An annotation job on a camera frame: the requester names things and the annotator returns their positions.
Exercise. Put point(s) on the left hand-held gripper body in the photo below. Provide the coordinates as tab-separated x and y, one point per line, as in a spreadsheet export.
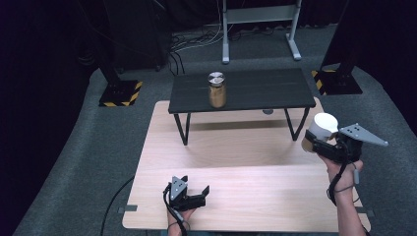
178	190

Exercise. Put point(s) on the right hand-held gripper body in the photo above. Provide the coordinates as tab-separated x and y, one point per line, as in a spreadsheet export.
355	134

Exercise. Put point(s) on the paper cup with white lid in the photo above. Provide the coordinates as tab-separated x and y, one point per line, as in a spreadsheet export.
323	126

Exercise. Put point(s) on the black metal rack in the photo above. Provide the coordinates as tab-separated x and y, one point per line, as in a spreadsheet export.
262	88

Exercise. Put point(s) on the glass jar with silver lid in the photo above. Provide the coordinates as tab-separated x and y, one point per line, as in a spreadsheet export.
217	91

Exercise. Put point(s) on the person's left hand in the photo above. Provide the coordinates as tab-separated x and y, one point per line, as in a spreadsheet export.
185	216

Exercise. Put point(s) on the person's right hand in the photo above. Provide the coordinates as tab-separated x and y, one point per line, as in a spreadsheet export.
349	177

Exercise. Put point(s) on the grey round table grommet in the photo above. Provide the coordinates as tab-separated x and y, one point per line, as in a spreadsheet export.
268	111

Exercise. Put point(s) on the grey tape strip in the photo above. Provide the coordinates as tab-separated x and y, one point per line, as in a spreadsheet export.
128	208
366	212

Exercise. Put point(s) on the black stand with striped base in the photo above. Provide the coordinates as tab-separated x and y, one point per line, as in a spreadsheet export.
119	93
339	82

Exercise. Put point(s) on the white metal stand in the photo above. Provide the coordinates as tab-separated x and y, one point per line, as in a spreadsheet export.
259	14

